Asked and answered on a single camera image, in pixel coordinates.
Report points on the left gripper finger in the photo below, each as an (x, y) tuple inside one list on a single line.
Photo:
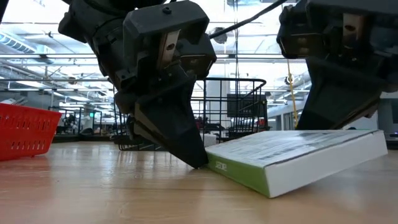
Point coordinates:
[(136, 127), (174, 124)]

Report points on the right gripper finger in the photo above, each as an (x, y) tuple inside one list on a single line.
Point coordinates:
[(368, 113), (335, 99)]

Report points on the small white charger cube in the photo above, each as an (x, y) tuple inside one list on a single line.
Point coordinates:
[(210, 140)]

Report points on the white green labelled box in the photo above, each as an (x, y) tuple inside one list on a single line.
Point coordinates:
[(311, 168)]

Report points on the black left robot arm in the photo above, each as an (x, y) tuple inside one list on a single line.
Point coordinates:
[(77, 18)]

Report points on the black perforated metal case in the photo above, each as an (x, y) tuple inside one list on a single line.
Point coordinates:
[(245, 105)]

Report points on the red plastic basket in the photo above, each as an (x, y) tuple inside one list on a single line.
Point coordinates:
[(28, 133)]

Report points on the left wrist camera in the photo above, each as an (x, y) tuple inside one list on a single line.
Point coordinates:
[(199, 62)]

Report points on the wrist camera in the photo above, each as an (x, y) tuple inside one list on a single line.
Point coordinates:
[(199, 62), (298, 37)]

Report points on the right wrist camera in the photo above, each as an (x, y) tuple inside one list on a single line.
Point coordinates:
[(298, 37)]

